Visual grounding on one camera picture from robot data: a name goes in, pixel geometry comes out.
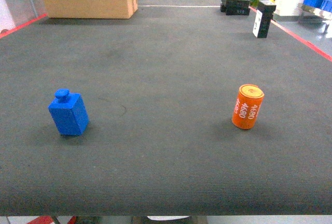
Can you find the orange cylinder cap 4680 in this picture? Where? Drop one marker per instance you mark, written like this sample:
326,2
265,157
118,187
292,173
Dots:
248,103

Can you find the blue bottle-shaped block part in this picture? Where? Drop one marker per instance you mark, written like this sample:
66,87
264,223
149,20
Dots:
69,113

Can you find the dark grey table mat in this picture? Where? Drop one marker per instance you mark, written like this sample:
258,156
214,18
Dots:
160,89

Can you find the black stacked boxes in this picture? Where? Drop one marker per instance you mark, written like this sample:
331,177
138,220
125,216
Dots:
235,7

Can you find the black upright box white label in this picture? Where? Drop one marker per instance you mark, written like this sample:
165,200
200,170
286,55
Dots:
264,15

